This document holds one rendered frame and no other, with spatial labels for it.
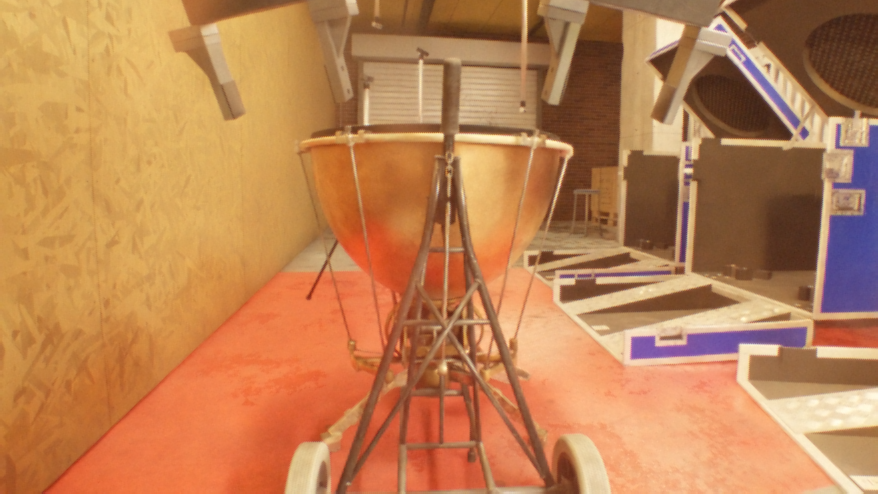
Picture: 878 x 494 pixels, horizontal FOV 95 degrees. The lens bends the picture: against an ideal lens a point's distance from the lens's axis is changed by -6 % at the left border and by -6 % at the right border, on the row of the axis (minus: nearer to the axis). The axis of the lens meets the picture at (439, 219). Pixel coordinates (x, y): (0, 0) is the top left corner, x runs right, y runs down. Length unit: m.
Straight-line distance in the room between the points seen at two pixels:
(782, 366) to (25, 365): 2.13
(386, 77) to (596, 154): 3.96
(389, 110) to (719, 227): 5.58
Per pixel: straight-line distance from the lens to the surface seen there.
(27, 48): 1.25
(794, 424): 1.64
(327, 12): 0.47
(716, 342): 2.00
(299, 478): 0.87
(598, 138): 8.44
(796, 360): 1.92
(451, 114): 0.78
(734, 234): 3.04
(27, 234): 1.21
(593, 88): 8.51
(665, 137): 5.02
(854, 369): 2.03
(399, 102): 7.44
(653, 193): 3.91
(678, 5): 0.50
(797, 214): 3.31
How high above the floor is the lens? 0.69
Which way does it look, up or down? 5 degrees down
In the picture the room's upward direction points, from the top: 1 degrees clockwise
